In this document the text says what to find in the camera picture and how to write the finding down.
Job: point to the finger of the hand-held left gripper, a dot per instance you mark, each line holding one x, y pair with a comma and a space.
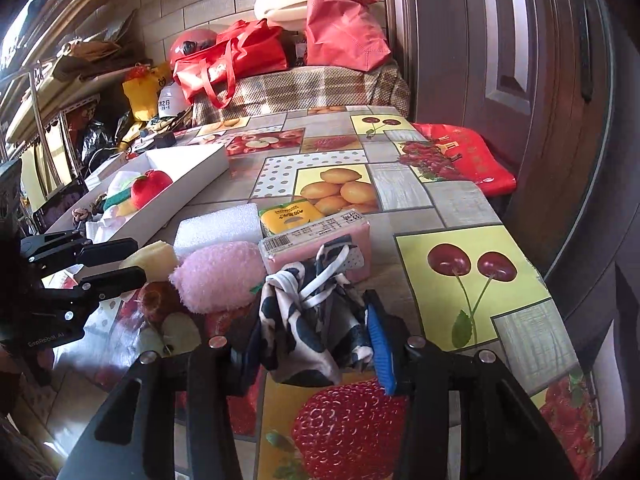
100, 254
120, 282

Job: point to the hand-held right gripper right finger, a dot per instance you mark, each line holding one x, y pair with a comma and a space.
382, 355

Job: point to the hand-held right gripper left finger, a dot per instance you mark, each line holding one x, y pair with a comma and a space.
210, 385

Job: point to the red plush apple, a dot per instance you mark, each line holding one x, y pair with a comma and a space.
150, 187

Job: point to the black and white printed cloth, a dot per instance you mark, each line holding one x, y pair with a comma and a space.
300, 330

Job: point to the white cardboard box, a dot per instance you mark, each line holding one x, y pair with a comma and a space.
195, 170

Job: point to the pink plush toy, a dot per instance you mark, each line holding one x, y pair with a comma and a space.
215, 280

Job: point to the white foam block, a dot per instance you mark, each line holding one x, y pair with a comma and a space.
215, 230

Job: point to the black plastic bag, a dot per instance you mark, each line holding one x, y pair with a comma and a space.
97, 142

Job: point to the small black box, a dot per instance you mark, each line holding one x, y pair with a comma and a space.
164, 140

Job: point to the pink tissue pack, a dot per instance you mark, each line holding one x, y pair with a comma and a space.
285, 255

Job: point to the metal rack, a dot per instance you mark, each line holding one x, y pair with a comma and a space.
37, 110

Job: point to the fruit print tablecloth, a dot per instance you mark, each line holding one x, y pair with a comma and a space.
450, 210

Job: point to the yellow bag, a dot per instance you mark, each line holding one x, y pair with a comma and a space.
145, 95

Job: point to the yellow snack packet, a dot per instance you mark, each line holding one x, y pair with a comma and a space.
290, 217

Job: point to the brown paper bags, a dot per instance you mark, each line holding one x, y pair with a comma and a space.
90, 55

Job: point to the red printed plastic bag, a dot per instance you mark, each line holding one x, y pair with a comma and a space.
465, 155

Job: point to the red helmet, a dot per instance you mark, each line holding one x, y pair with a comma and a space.
192, 42

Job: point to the bright red tote bag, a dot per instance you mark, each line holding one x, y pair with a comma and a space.
240, 55

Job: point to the brown door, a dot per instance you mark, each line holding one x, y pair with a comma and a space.
475, 60

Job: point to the white foam roll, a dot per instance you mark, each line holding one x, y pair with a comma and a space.
280, 0

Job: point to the salmon red fabric bag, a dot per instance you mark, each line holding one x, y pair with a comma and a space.
345, 30

